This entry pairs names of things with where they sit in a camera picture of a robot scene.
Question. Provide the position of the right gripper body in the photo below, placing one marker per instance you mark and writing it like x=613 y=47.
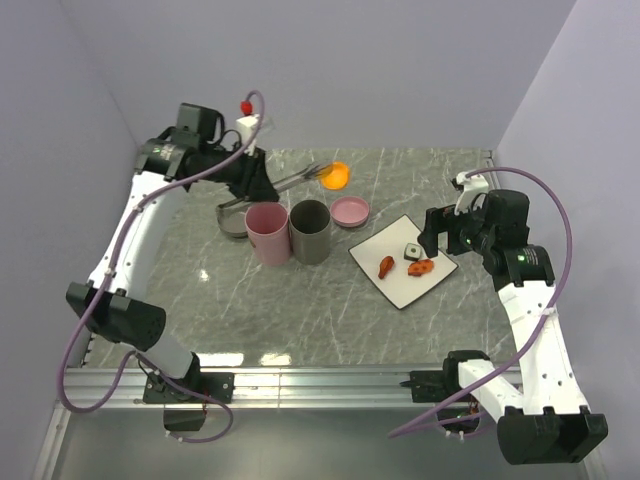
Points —
x=471 y=228

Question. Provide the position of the sushi roll toy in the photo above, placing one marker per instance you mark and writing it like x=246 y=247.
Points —
x=412 y=252

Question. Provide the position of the fried cutlet toy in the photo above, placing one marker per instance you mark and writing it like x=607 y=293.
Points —
x=420 y=267

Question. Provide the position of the metal tongs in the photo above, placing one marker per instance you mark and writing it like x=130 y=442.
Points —
x=313 y=171

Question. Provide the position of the chicken drumstick toy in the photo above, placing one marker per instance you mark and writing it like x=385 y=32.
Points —
x=385 y=266

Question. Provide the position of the orange slice toy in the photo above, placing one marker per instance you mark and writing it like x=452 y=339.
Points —
x=335 y=176

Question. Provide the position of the pink lid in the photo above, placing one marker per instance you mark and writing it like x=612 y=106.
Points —
x=350 y=211

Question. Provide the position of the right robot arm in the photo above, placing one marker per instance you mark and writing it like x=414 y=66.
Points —
x=547 y=420

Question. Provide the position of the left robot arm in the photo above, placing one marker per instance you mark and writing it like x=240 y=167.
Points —
x=111 y=302

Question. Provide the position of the pink cylinder container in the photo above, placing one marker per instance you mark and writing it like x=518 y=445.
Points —
x=267 y=226

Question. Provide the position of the grey lid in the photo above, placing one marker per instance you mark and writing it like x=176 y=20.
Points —
x=231 y=220

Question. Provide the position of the grey cylinder container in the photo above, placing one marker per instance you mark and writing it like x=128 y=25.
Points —
x=310 y=232

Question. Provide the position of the white square plate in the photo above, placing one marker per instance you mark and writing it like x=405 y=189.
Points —
x=400 y=289

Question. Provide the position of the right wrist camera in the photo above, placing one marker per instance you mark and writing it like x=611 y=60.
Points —
x=470 y=187

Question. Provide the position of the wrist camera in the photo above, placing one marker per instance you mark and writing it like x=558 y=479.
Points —
x=470 y=187
x=246 y=127

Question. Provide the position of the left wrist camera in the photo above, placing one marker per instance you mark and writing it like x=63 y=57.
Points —
x=246 y=127

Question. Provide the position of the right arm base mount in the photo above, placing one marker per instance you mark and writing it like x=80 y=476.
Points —
x=428 y=386

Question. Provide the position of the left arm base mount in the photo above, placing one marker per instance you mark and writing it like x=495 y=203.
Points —
x=182 y=411

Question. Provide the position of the aluminium rail frame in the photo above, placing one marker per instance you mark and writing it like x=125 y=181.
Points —
x=320 y=357

